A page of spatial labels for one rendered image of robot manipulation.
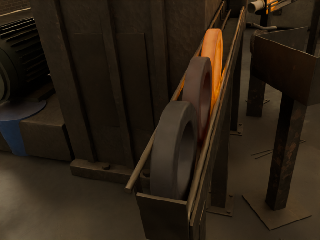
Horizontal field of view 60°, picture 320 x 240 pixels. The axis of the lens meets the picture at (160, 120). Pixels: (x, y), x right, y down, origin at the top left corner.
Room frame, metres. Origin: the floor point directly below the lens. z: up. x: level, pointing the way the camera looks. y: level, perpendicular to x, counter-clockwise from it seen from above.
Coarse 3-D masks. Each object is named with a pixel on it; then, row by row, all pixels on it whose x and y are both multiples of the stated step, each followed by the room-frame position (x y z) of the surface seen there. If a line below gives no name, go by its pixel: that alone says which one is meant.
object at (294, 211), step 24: (264, 48) 0.85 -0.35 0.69; (288, 48) 0.75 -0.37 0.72; (264, 72) 0.83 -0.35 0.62; (288, 72) 0.73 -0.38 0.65; (312, 72) 0.65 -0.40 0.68; (288, 96) 0.81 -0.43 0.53; (312, 96) 0.65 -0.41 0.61; (288, 120) 0.80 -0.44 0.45; (288, 144) 0.79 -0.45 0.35; (288, 168) 0.80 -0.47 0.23; (264, 192) 0.90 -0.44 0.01; (288, 192) 0.80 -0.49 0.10; (264, 216) 0.77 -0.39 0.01; (288, 216) 0.76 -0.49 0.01
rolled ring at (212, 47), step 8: (208, 32) 0.70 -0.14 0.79; (216, 32) 0.69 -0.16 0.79; (208, 40) 0.67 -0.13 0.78; (216, 40) 0.66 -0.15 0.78; (208, 48) 0.65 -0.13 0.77; (216, 48) 0.66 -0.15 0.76; (208, 56) 0.64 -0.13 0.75; (216, 56) 0.77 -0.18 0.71; (216, 64) 0.77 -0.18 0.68; (216, 72) 0.75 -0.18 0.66; (216, 80) 0.73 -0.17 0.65; (216, 88) 0.68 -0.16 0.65
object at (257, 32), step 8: (256, 32) 1.68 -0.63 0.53; (264, 32) 1.63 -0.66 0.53; (256, 80) 1.57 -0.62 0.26; (256, 88) 1.57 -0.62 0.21; (264, 88) 1.56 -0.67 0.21; (248, 96) 1.59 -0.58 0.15; (256, 96) 1.57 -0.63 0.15; (248, 104) 1.59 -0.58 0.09; (256, 104) 1.57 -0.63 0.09; (248, 112) 1.59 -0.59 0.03; (256, 112) 1.57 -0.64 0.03
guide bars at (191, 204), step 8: (240, 16) 1.26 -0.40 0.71; (232, 40) 0.98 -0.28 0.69; (232, 48) 0.91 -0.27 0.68; (224, 72) 0.74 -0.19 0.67; (224, 80) 0.69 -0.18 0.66; (216, 96) 0.62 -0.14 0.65; (216, 104) 0.58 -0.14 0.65; (216, 112) 0.55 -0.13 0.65; (208, 128) 0.49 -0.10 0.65; (208, 136) 0.46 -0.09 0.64; (208, 144) 0.44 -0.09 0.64; (200, 152) 0.42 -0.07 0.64; (200, 160) 0.39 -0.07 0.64; (200, 168) 0.38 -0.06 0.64; (200, 176) 0.36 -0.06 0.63; (192, 184) 0.34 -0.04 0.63; (192, 192) 0.32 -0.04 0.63; (192, 200) 0.31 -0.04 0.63; (192, 208) 0.30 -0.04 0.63
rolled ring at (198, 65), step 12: (192, 60) 0.54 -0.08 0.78; (204, 60) 0.53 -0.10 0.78; (192, 72) 0.50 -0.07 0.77; (204, 72) 0.51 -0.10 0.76; (192, 84) 0.48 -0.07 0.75; (204, 84) 0.60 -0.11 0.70; (192, 96) 0.47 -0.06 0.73; (204, 96) 0.59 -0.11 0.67; (204, 108) 0.58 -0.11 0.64; (204, 120) 0.55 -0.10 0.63; (204, 132) 0.51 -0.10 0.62
